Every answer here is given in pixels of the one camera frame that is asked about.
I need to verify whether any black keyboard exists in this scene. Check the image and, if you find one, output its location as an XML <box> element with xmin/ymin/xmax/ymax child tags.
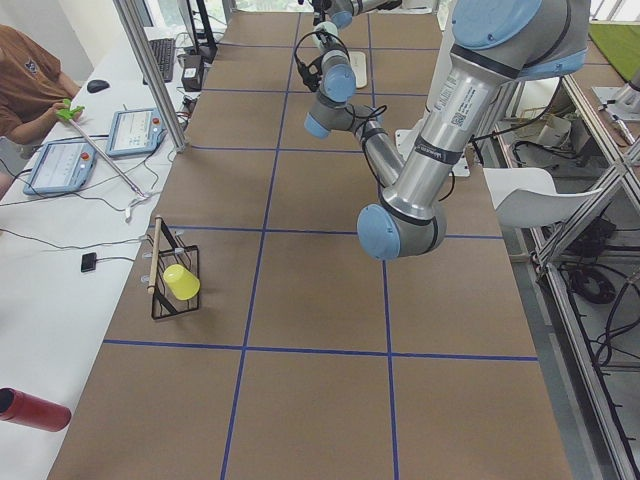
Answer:
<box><xmin>148</xmin><ymin>38</ymin><xmax>175</xmax><ymax>83</ymax></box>

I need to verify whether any person in brown shirt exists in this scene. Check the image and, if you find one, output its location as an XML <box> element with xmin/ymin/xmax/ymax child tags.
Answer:
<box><xmin>1</xmin><ymin>25</ymin><xmax>80</xmax><ymax>146</ymax></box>

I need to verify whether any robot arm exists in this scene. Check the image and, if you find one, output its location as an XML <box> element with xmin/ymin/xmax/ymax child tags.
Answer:
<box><xmin>298</xmin><ymin>1</ymin><xmax>590</xmax><ymax>260</ymax></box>
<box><xmin>310</xmin><ymin>0</ymin><xmax>402</xmax><ymax>29</ymax></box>

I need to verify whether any pale green cup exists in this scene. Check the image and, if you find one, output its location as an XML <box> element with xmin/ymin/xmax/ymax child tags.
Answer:
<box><xmin>314</xmin><ymin>21</ymin><xmax>338</xmax><ymax>36</ymax></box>

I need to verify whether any near blue teach pendant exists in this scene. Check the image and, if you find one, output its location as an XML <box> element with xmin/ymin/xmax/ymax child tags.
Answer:
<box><xmin>23</xmin><ymin>141</ymin><xmax>96</xmax><ymax>196</ymax></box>

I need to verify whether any red water bottle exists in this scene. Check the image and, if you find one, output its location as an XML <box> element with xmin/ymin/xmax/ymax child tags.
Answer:
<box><xmin>1</xmin><ymin>387</ymin><xmax>72</xmax><ymax>432</ymax></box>

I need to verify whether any white chair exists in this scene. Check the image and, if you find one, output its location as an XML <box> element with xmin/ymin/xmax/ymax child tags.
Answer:
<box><xmin>483</xmin><ymin>167</ymin><xmax>611</xmax><ymax>228</ymax></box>

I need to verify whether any yellow cup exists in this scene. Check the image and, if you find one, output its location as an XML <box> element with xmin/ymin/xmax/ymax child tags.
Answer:
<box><xmin>162</xmin><ymin>264</ymin><xmax>201</xmax><ymax>301</ymax></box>

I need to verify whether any black computer mouse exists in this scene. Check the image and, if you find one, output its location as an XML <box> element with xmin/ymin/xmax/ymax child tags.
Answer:
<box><xmin>86</xmin><ymin>79</ymin><xmax>110</xmax><ymax>94</ymax></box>

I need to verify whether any green handled reacher stick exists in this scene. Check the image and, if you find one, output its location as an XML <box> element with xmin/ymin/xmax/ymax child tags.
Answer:
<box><xmin>55</xmin><ymin>99</ymin><xmax>151</xmax><ymax>199</ymax></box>

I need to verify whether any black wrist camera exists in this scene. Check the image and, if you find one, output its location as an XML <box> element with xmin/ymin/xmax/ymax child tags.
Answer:
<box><xmin>294</xmin><ymin>55</ymin><xmax>322</xmax><ymax>92</ymax></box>

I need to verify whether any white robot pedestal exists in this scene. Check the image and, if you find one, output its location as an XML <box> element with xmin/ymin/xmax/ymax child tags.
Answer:
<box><xmin>395</xmin><ymin>107</ymin><xmax>470</xmax><ymax>178</ymax></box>

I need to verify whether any black power adapter box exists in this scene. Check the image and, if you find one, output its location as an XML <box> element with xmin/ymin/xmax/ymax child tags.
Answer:
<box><xmin>181</xmin><ymin>55</ymin><xmax>204</xmax><ymax>92</ymax></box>

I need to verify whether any wooden rack dowel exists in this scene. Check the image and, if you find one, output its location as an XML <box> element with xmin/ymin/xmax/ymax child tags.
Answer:
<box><xmin>147</xmin><ymin>215</ymin><xmax>163</xmax><ymax>295</ymax></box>

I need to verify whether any far blue teach pendant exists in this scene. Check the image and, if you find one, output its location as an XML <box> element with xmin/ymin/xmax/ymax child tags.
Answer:
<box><xmin>106</xmin><ymin>108</ymin><xmax>166</xmax><ymax>158</ymax></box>

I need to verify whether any small black puck device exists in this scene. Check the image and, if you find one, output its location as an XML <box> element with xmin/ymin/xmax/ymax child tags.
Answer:
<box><xmin>80</xmin><ymin>252</ymin><xmax>98</xmax><ymax>273</ymax></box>

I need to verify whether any cream rabbit tray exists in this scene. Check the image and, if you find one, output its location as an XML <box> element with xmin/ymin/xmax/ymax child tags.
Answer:
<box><xmin>349</xmin><ymin>51</ymin><xmax>368</xmax><ymax>90</ymax></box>

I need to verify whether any black wire cup rack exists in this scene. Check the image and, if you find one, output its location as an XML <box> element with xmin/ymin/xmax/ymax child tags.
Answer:
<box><xmin>142</xmin><ymin>219</ymin><xmax>201</xmax><ymax>321</ymax></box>

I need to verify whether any aluminium frame post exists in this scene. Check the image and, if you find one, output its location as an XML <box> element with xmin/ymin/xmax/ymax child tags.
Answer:
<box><xmin>113</xmin><ymin>0</ymin><xmax>187</xmax><ymax>153</ymax></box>

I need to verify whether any blue teach pendant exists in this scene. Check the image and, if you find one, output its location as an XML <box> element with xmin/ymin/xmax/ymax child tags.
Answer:
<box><xmin>106</xmin><ymin>108</ymin><xmax>166</xmax><ymax>158</ymax></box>
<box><xmin>23</xmin><ymin>141</ymin><xmax>96</xmax><ymax>196</ymax></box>

